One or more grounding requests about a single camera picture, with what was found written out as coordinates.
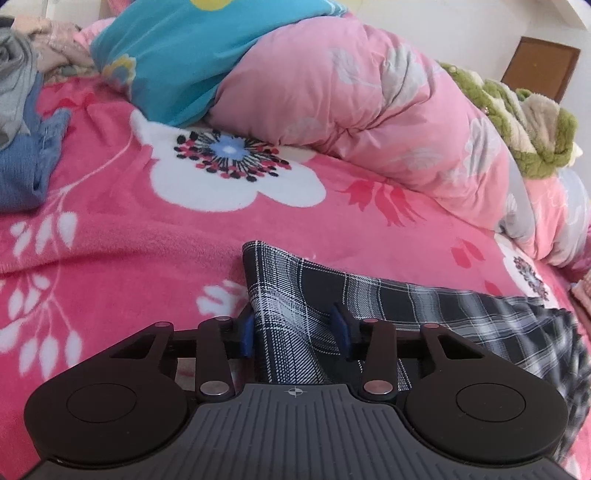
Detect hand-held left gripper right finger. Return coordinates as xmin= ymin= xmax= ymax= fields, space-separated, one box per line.
xmin=330 ymin=302 xmax=483 ymax=402

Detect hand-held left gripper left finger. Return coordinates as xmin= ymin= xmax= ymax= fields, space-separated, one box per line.
xmin=108 ymin=314 xmax=254 ymax=402

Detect black white plaid shirt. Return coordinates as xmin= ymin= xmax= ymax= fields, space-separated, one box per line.
xmin=241 ymin=240 xmax=585 ymax=457

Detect pink floral fleece blanket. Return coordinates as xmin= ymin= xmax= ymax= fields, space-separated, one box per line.
xmin=0 ymin=76 xmax=591 ymax=467

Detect pink grey floral duvet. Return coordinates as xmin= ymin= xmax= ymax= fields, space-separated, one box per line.
xmin=203 ymin=11 xmax=591 ymax=268

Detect pink checked folded cloth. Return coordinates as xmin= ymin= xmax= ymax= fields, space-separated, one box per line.
xmin=570 ymin=265 xmax=591 ymax=315

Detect green cream fleece garment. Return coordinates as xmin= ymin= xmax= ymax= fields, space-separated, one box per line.
xmin=436 ymin=60 xmax=580 ymax=181

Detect blue jeans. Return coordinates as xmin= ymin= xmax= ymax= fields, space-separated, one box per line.
xmin=0 ymin=85 xmax=72 ymax=210

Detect brown wooden door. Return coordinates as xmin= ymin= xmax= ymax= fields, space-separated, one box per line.
xmin=501 ymin=36 xmax=581 ymax=104

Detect beige pink crumpled garment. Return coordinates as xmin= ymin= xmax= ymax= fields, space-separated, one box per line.
xmin=11 ymin=16 xmax=100 ymax=81

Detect white padded headboard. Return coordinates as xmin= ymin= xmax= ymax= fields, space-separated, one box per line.
xmin=41 ymin=0 xmax=105 ymax=24

